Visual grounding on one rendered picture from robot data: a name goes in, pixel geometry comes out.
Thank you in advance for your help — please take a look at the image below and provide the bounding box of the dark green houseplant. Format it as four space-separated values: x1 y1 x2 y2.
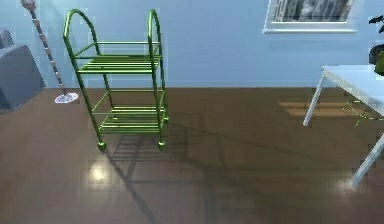
367 14 384 66

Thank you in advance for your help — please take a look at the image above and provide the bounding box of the green apple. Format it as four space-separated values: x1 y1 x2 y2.
373 50 384 77

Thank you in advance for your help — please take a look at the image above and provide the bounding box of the green metal shelf cart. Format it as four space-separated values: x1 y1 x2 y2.
62 8 170 152

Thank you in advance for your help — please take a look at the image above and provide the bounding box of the white framed window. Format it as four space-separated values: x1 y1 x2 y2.
261 0 359 35

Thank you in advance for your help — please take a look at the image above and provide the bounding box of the white table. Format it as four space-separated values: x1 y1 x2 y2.
302 64 384 189

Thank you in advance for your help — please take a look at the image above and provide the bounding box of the grey armchair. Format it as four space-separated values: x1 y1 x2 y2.
0 27 47 111

